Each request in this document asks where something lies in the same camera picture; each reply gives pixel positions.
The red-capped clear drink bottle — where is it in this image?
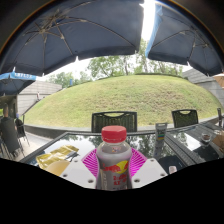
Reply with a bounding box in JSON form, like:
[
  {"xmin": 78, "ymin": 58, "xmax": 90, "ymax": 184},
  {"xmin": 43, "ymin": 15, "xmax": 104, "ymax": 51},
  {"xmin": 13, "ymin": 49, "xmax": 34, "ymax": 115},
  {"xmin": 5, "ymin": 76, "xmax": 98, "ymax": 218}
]
[{"xmin": 95, "ymin": 125, "xmax": 133, "ymax": 191}]

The dark wicker chair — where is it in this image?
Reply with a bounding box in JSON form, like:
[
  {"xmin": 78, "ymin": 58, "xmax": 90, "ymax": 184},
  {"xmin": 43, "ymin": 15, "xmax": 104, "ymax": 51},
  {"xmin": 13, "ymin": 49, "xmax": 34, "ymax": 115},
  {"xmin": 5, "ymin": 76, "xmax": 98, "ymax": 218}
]
[
  {"xmin": 0, "ymin": 117, "xmax": 22, "ymax": 158},
  {"xmin": 14, "ymin": 114, "xmax": 31, "ymax": 148}
]

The grey standing tube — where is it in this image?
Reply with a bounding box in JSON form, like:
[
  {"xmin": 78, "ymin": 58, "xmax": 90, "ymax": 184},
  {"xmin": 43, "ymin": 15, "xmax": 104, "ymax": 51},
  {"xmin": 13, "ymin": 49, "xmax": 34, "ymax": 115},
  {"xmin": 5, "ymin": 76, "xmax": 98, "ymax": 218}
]
[{"xmin": 154, "ymin": 122, "xmax": 169, "ymax": 144}]

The person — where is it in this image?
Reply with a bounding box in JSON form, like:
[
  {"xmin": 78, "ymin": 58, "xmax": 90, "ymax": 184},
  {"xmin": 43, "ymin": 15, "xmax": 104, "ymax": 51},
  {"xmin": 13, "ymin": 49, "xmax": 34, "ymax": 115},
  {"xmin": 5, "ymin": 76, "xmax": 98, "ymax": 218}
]
[{"xmin": 0, "ymin": 103, "xmax": 16, "ymax": 126}]

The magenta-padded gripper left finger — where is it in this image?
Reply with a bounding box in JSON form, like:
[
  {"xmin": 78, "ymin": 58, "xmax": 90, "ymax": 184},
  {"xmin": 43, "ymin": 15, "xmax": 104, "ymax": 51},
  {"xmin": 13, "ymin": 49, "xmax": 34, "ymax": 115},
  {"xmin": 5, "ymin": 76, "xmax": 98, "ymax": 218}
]
[{"xmin": 60, "ymin": 148, "xmax": 100, "ymax": 190}]

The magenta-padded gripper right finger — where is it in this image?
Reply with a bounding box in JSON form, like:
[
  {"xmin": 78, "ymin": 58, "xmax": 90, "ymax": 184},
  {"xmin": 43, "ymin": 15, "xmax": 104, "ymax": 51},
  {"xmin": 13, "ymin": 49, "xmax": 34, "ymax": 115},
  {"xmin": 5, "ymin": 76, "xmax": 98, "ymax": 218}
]
[{"xmin": 129, "ymin": 147, "xmax": 169, "ymax": 190}]

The large navy patio umbrella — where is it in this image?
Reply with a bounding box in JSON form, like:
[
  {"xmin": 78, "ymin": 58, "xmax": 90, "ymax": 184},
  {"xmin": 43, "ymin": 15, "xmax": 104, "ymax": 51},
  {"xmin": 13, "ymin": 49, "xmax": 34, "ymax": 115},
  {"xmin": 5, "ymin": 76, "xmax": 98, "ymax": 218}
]
[{"xmin": 0, "ymin": 0, "xmax": 145, "ymax": 77}]

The black plastic chair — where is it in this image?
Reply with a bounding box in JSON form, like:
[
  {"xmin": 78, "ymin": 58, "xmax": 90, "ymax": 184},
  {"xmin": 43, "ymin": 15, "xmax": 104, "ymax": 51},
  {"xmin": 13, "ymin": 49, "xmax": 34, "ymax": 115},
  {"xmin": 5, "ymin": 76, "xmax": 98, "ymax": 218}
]
[
  {"xmin": 171, "ymin": 108, "xmax": 200, "ymax": 129},
  {"xmin": 91, "ymin": 110, "xmax": 138, "ymax": 133}
]

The blue-edged navy patio umbrella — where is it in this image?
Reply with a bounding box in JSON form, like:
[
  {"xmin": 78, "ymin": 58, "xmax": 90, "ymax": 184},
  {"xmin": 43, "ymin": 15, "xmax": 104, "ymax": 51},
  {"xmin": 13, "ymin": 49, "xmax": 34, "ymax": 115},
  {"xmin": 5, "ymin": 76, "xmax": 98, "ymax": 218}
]
[{"xmin": 0, "ymin": 70, "xmax": 37, "ymax": 96}]

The small dark bowl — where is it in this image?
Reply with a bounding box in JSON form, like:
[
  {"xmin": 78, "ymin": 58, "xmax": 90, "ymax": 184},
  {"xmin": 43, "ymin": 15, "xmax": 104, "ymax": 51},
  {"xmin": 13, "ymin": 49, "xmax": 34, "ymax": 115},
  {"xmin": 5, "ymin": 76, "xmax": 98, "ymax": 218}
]
[{"xmin": 201, "ymin": 132, "xmax": 213, "ymax": 143}]

